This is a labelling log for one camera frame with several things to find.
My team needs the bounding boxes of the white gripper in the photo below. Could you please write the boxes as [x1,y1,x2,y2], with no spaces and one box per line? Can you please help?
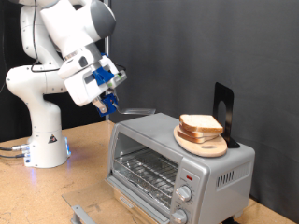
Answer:
[64,57,127,115]

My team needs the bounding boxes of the spatula with blue grip block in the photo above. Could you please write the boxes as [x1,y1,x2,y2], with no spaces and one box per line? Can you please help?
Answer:
[98,92,157,118]

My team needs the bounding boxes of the white bread slice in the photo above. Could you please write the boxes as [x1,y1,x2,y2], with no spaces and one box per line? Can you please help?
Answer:
[176,129,216,145]
[178,113,224,135]
[178,123,219,139]

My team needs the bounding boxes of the glass oven door with handle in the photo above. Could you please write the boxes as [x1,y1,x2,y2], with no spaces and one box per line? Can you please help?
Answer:
[61,178,171,224]

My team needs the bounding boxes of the silver oven knob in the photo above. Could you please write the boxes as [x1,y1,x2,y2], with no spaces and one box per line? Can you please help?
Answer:
[170,208,189,224]
[175,185,192,203]

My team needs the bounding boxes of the silver toaster oven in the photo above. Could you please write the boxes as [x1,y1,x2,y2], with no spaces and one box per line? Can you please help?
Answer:
[106,112,256,224]

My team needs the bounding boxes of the metal pole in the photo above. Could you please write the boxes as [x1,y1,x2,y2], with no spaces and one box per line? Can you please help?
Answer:
[104,0,111,121]

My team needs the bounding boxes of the dark grey backdrop curtain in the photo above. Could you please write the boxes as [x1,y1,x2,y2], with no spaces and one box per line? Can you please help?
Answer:
[108,0,299,223]

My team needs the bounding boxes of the black backdrop curtain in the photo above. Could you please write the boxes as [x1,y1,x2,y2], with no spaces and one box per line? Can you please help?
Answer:
[0,0,107,143]

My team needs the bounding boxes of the round wooden cutting board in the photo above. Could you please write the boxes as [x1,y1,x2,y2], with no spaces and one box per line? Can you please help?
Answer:
[173,124,229,159]

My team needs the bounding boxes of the black metal bookend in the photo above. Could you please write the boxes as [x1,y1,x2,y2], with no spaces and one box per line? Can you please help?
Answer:
[212,81,241,149]

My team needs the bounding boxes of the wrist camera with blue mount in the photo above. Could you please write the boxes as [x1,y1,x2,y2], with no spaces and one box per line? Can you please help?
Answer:
[92,52,128,91]

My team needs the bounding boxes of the wire oven rack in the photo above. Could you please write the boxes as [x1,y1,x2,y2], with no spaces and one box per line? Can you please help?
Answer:
[113,147,179,209]

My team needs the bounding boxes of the base cable with metal connector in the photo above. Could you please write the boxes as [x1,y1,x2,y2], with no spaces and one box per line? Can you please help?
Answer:
[0,143,31,153]

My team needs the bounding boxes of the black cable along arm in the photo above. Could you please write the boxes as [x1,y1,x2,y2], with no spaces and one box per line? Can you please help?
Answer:
[30,0,61,74]

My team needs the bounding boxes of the thin black base cable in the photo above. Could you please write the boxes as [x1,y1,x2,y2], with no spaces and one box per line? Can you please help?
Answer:
[0,152,26,160]

